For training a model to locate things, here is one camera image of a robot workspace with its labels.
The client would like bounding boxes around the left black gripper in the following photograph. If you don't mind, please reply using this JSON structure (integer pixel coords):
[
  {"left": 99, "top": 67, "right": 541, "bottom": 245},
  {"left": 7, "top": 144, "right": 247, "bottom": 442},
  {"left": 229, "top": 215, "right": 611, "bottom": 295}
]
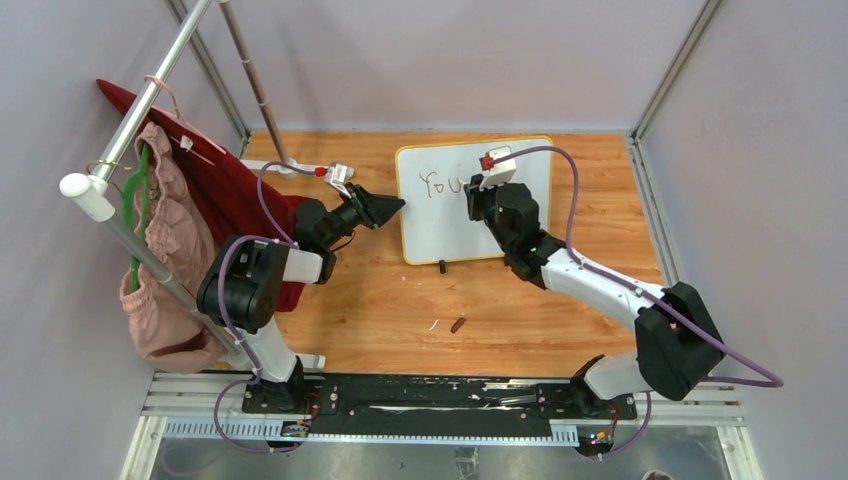
[{"left": 322, "top": 184, "right": 405, "bottom": 250}]

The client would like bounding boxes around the yellow-framed whiteboard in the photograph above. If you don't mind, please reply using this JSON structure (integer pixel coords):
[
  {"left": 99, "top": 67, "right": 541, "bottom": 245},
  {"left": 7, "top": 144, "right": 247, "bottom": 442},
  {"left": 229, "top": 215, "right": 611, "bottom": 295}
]
[{"left": 395, "top": 136, "right": 553, "bottom": 265}]

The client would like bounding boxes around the brown marker cap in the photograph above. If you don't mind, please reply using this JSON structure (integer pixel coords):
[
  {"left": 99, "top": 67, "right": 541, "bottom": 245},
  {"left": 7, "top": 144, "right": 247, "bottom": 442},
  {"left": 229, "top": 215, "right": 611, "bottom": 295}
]
[{"left": 450, "top": 317, "right": 467, "bottom": 334}]

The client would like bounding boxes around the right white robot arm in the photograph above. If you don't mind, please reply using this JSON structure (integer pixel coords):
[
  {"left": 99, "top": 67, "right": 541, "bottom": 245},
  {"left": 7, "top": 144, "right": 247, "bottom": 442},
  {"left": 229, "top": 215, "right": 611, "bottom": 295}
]
[{"left": 463, "top": 174, "right": 725, "bottom": 418}]

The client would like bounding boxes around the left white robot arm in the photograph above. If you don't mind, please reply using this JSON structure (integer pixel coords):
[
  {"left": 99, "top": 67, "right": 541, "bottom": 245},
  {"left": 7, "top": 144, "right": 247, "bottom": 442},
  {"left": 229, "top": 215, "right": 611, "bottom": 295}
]
[{"left": 197, "top": 183, "right": 406, "bottom": 413}]

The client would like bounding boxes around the red garment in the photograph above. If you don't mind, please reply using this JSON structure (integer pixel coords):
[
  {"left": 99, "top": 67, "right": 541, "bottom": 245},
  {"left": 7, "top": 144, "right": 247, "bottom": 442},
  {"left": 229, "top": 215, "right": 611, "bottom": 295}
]
[{"left": 95, "top": 79, "right": 319, "bottom": 314}]

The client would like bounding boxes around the pink garment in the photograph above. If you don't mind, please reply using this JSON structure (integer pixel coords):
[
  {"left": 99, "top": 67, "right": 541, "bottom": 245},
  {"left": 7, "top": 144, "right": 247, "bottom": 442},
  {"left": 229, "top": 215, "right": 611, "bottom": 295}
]
[{"left": 119, "top": 123, "right": 226, "bottom": 374}]

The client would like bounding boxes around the pink hanger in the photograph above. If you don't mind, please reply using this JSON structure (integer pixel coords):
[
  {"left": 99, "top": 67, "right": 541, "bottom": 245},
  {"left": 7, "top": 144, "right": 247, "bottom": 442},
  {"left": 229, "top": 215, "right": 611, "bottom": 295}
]
[{"left": 144, "top": 74, "right": 227, "bottom": 154}]

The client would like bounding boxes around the green hanger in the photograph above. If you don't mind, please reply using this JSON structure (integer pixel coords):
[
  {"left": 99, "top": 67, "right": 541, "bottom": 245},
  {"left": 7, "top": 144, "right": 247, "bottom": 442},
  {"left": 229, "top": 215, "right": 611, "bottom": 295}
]
[{"left": 121, "top": 142, "right": 155, "bottom": 291}]

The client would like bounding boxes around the metal clothes rack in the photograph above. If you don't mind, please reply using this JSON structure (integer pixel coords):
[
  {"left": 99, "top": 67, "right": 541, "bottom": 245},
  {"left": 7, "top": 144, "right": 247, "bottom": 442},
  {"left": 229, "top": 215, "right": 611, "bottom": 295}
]
[{"left": 58, "top": 0, "right": 356, "bottom": 371}]

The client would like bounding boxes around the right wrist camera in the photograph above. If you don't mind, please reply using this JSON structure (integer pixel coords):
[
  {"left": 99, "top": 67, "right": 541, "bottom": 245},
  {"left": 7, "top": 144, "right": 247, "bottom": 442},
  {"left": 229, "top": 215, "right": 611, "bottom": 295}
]
[{"left": 479, "top": 146, "right": 517, "bottom": 190}]

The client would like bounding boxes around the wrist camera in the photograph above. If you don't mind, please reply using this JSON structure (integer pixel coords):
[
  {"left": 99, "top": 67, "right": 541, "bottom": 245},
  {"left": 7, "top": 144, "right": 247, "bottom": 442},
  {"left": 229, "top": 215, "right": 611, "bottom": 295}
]
[
  {"left": 479, "top": 146, "right": 517, "bottom": 190},
  {"left": 324, "top": 162, "right": 354, "bottom": 198}
]

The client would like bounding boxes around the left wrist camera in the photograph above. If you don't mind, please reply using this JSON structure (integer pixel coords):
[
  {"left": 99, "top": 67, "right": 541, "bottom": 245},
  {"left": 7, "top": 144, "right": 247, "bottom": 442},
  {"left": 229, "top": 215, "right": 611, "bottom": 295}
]
[{"left": 324, "top": 162, "right": 354, "bottom": 198}]

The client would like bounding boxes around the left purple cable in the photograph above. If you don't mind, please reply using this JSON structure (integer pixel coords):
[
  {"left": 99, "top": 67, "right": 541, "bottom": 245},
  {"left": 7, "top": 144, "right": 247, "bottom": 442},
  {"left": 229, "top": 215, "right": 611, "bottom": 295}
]
[{"left": 213, "top": 160, "right": 329, "bottom": 455}]

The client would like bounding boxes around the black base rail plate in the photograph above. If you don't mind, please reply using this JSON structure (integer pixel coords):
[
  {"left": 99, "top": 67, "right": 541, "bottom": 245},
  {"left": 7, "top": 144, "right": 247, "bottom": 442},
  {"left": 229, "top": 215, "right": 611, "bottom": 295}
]
[{"left": 240, "top": 373, "right": 637, "bottom": 446}]

